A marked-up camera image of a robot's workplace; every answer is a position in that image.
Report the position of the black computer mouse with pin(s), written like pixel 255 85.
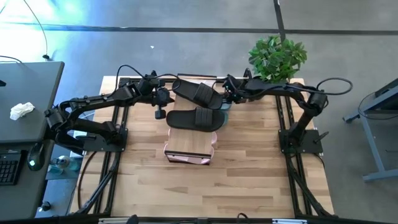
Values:
pixel 35 157

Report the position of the black round knob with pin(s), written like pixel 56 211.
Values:
pixel 45 206

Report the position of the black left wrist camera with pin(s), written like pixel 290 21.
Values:
pixel 148 85

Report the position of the pink slide sandal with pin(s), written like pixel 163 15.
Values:
pixel 192 160
pixel 214 138

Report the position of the teal water bottle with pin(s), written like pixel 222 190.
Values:
pixel 63 161

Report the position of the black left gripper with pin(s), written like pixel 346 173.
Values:
pixel 163 98

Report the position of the black keyboard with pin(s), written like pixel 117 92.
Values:
pixel 7 168

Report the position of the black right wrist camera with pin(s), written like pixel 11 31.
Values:
pixel 231 77

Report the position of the wooden shelf with black frame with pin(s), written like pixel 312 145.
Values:
pixel 189 141

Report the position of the grey metal table frame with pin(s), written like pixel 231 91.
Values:
pixel 373 149

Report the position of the black slide sandal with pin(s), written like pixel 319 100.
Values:
pixel 196 119
pixel 199 93

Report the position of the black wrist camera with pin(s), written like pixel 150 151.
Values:
pixel 231 77
pixel 148 85

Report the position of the green potted plant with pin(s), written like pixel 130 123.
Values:
pixel 276 57

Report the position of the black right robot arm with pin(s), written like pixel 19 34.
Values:
pixel 270 87

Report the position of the silver metal bracket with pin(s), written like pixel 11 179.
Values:
pixel 113 221
pixel 289 221

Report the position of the crumpled white tissue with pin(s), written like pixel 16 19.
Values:
pixel 20 110

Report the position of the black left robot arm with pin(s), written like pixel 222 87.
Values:
pixel 93 101

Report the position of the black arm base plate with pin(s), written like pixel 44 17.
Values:
pixel 93 144
pixel 311 146

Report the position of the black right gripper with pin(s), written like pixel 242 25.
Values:
pixel 241 90

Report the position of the dark grey desk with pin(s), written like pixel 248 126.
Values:
pixel 18 199
pixel 31 84

